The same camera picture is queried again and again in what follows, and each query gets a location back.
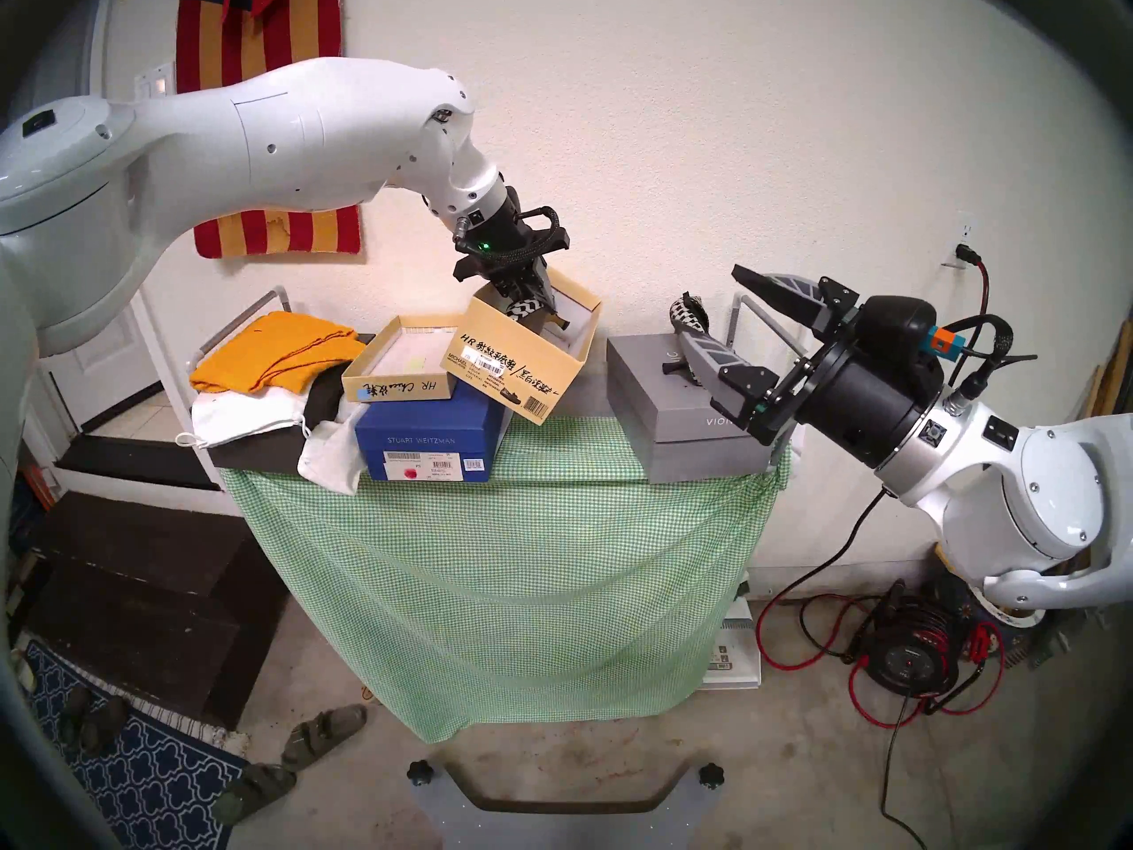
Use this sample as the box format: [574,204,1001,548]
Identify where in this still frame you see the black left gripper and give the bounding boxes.
[454,187,569,315]

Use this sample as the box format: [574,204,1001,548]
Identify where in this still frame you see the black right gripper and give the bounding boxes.
[676,267,945,470]

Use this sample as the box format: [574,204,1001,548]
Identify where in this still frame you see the houndstooth high heel shoe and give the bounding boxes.
[499,294,568,332]
[665,291,719,382]

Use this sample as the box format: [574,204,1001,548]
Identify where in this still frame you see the yellow cardboard shoe box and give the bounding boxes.
[440,267,605,427]

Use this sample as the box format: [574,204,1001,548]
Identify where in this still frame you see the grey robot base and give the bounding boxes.
[406,754,728,850]

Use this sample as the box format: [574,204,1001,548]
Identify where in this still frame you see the grey Vionic shoe box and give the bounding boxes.
[605,332,777,485]

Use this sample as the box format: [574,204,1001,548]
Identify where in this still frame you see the yellow shoe box lid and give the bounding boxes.
[340,314,471,405]

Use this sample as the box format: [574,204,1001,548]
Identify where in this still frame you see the blue shoe box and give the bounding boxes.
[353,374,515,485]

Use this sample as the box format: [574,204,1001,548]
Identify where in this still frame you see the white box under table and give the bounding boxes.
[703,591,763,691]

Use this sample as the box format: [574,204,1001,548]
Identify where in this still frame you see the orange folded cloth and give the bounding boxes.
[189,310,369,396]

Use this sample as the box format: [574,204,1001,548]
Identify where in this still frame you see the white dust bag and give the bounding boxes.
[174,387,312,452]
[296,418,369,496]

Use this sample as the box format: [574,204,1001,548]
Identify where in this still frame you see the green checked tablecloth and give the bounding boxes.
[220,413,792,746]

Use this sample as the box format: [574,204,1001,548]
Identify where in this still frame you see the white and black cloth pile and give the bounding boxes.
[212,329,374,474]

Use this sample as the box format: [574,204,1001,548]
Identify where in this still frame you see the leaning wooden boards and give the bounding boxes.
[1083,321,1133,426]

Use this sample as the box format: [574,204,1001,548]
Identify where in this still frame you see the red yellow striped flag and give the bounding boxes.
[174,0,365,261]

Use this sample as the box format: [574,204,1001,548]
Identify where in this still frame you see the blue patterned pot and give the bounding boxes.
[937,573,1055,674]

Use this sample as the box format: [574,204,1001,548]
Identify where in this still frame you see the white panel door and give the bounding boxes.
[18,273,180,435]

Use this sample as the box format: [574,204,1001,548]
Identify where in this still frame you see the dark brown wooden steps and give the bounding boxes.
[26,489,289,731]

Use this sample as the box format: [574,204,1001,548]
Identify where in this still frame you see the olive green sandal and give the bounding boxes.
[212,761,298,828]
[281,703,369,773]

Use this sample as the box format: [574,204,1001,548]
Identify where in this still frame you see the dark slipper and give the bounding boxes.
[57,684,96,745]
[88,692,130,757]

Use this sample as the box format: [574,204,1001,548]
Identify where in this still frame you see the blue patterned rug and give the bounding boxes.
[17,635,250,850]

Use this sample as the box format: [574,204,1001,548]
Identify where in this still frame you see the grey pipe table rail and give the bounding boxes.
[727,291,812,470]
[189,283,289,373]

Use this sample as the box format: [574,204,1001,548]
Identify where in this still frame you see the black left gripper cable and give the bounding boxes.
[508,205,570,257]

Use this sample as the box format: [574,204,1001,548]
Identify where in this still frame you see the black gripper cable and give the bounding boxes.
[942,314,1038,408]
[508,205,570,257]

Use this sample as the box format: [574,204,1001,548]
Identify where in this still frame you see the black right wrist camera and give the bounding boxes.
[862,294,963,364]

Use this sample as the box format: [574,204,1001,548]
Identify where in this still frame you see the black red power cable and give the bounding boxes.
[754,245,993,674]

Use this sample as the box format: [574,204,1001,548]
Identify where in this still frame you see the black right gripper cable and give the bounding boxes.
[942,314,1038,408]

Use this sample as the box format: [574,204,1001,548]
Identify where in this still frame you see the black red cable reel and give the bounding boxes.
[848,577,1007,730]

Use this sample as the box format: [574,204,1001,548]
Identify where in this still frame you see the black floor cord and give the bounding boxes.
[880,692,941,850]

